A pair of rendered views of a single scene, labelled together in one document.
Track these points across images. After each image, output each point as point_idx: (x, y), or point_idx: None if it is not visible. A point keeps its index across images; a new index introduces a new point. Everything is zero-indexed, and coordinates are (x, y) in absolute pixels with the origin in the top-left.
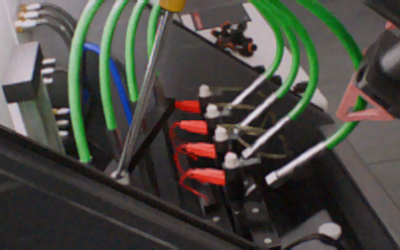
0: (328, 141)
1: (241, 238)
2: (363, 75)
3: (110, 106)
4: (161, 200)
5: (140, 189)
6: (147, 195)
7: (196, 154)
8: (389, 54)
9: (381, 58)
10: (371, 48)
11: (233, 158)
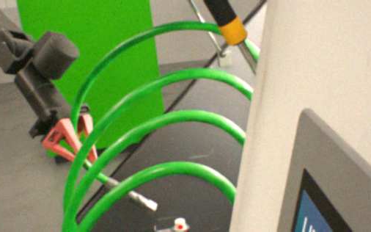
0: (106, 176)
1: (181, 98)
2: (84, 106)
3: None
4: (208, 67)
5: (215, 60)
6: (212, 59)
7: None
8: (64, 99)
9: (67, 104)
10: (63, 111)
11: (177, 219)
